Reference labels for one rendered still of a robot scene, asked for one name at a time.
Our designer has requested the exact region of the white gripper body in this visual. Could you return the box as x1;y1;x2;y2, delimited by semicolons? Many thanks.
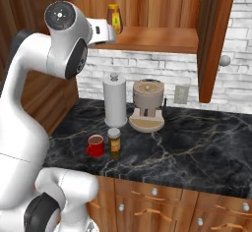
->
103;19;118;44

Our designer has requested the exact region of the amber honey bottle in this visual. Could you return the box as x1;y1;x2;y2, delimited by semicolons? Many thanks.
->
106;3;124;35

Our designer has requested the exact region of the tall wooden cabinet panel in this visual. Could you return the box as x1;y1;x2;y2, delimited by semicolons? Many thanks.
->
0;0;81;138

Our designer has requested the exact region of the cinnamon jar with grey lid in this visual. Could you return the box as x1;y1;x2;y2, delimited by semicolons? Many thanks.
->
106;127;122;160

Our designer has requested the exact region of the red mug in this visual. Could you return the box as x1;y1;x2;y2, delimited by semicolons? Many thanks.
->
85;134;106;159

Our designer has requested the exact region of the narrow wooden base cabinet door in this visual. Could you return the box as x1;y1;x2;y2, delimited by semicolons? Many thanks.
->
86;175;118;232

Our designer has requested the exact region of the white paper towel roll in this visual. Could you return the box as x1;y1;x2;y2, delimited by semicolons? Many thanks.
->
101;72;129;129

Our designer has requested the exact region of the beige coffee machine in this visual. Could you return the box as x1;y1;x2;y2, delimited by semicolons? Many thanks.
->
128;78;167;134

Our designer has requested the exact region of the wide wooden drawer front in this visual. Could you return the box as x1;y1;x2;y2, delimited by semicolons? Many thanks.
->
114;177;200;208

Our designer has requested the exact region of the wooden wall cabinet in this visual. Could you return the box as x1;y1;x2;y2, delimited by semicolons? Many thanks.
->
64;0;202;55

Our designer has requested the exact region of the wooden wall cabinet door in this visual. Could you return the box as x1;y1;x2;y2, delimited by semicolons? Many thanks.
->
196;0;239;104

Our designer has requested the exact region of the wooden door handle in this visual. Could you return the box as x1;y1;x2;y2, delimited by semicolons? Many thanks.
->
133;207;173;224
211;222;251;232

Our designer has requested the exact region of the wooden drawer handle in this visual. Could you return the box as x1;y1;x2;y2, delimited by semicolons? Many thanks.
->
214;203;252;215

